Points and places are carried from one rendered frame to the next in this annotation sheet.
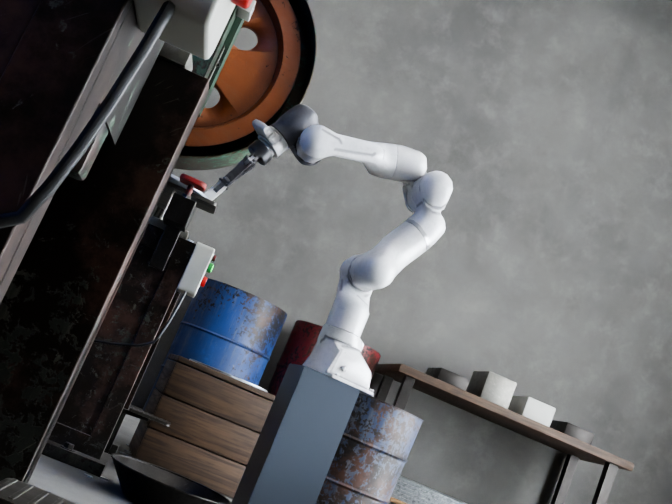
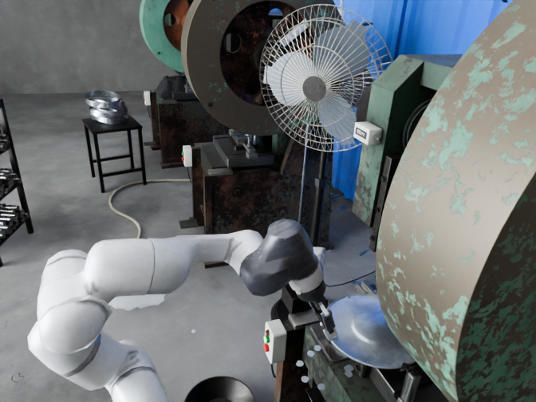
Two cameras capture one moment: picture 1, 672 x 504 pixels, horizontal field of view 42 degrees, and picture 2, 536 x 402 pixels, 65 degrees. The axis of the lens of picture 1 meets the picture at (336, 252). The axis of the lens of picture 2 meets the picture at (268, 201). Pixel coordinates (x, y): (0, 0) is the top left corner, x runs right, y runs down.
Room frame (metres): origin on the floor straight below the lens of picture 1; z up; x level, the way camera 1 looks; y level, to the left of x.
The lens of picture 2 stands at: (3.33, 0.00, 1.64)
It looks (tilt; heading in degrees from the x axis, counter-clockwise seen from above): 27 degrees down; 165
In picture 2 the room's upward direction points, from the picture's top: 3 degrees clockwise
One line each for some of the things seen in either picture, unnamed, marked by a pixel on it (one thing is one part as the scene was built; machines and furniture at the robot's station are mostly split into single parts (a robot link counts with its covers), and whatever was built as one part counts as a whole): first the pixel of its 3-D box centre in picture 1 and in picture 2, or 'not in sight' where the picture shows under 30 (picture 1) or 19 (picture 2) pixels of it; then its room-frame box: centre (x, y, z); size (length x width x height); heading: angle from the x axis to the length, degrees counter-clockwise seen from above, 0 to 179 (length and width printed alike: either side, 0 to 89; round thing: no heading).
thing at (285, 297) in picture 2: (171, 231); (293, 309); (2.23, 0.41, 0.62); 0.10 x 0.06 x 0.20; 7
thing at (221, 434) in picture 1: (207, 424); not in sight; (3.08, 0.18, 0.18); 0.40 x 0.38 x 0.35; 102
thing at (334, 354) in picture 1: (345, 359); not in sight; (2.60, -0.15, 0.52); 0.22 x 0.19 x 0.14; 104
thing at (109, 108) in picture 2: not in sight; (112, 138); (-0.41, -0.43, 0.40); 0.45 x 0.40 x 0.79; 19
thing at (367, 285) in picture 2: not in sight; (377, 290); (2.34, 0.65, 0.76); 0.17 x 0.06 x 0.10; 7
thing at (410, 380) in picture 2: not in sight; (411, 384); (2.70, 0.57, 0.75); 0.03 x 0.03 x 0.10; 7
